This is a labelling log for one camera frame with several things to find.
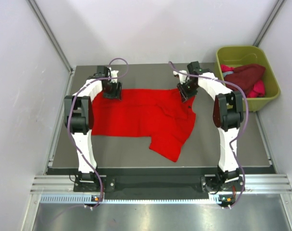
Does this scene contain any aluminium frame post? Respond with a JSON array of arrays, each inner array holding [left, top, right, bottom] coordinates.
[[253, 0, 286, 47], [26, 0, 73, 73]]

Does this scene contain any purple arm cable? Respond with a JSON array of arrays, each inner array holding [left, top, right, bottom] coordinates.
[[38, 57, 129, 224], [168, 61, 250, 209]]

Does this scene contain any pink shirt in bin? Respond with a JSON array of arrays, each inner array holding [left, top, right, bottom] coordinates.
[[220, 64, 266, 98]]

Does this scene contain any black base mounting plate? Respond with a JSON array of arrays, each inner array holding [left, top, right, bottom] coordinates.
[[73, 167, 246, 200]]

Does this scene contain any aluminium front rail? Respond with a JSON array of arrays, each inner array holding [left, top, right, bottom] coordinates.
[[30, 174, 292, 205]]

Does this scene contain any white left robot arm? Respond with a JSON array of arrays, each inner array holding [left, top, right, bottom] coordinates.
[[64, 66, 122, 192]]

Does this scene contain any olive green plastic bin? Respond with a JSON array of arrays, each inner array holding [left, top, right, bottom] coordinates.
[[215, 46, 280, 112]]

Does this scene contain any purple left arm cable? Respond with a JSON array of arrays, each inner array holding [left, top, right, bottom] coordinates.
[[38, 57, 129, 224]]

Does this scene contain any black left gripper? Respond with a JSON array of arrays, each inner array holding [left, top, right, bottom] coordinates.
[[102, 80, 122, 101]]

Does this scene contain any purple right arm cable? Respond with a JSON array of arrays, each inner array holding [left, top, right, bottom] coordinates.
[[168, 61, 250, 209]]

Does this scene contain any aluminium frame post right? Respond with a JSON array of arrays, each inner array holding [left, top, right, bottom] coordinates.
[[253, 0, 286, 47]]

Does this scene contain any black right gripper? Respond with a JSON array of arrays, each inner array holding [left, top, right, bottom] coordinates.
[[176, 79, 198, 103]]

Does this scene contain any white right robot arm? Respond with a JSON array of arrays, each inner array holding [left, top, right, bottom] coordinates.
[[173, 62, 244, 192]]

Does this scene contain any aluminium frame post left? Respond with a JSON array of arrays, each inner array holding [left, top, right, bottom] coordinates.
[[26, 0, 73, 73]]

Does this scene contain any maroon shirt in bin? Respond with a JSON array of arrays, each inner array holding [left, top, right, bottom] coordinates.
[[224, 63, 266, 96]]

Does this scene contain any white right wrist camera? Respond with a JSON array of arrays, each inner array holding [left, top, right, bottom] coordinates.
[[173, 70, 188, 84]]

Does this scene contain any red t shirt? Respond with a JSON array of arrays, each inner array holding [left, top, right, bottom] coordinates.
[[91, 89, 196, 162]]

